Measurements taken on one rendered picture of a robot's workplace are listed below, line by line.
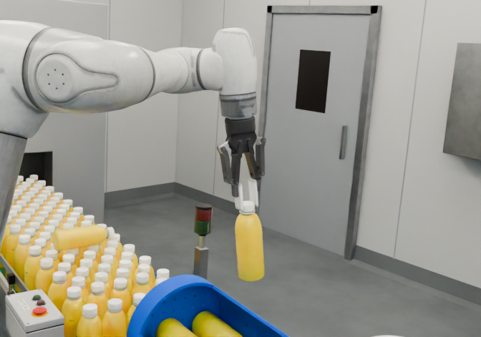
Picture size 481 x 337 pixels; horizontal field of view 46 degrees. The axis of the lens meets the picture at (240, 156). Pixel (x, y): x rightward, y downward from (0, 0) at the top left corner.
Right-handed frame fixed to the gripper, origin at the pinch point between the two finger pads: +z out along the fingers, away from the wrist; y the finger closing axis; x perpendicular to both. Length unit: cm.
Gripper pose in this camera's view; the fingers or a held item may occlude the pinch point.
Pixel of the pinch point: (245, 194)
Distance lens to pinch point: 144.9
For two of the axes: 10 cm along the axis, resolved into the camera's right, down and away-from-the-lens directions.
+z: 0.8, 9.7, 2.4
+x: -5.3, -1.6, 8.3
